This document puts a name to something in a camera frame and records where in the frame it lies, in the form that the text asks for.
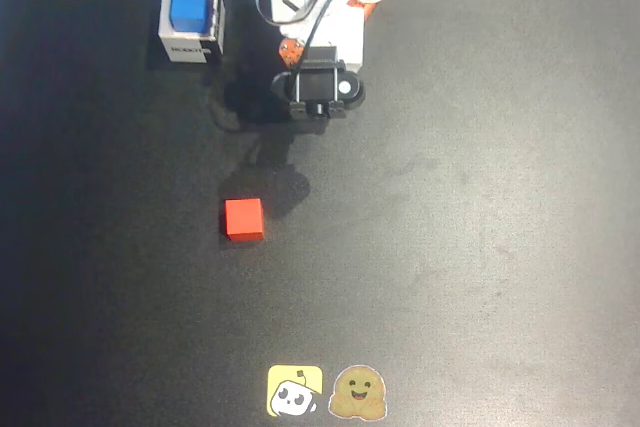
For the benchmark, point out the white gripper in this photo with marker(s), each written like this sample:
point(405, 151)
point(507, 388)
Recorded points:
point(345, 44)

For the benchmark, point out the yellow robot sticker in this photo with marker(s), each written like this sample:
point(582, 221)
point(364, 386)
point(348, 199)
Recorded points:
point(287, 382)

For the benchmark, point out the red cube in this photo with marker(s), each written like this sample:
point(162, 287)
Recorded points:
point(244, 219)

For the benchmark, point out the black oval webcam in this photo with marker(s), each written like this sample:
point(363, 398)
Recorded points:
point(315, 87)

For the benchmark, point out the white cardboard box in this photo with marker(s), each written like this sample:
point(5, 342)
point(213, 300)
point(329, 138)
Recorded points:
point(190, 49)

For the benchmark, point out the hugging face emoji sticker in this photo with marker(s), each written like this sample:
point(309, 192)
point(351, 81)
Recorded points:
point(357, 392)

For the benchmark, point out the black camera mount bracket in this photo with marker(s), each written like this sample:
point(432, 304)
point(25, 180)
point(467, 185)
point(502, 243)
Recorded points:
point(320, 54)

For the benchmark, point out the black table mat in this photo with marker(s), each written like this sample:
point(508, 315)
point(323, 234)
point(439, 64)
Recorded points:
point(450, 197)

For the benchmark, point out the blue cube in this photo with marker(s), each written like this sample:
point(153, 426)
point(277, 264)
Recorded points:
point(189, 9)

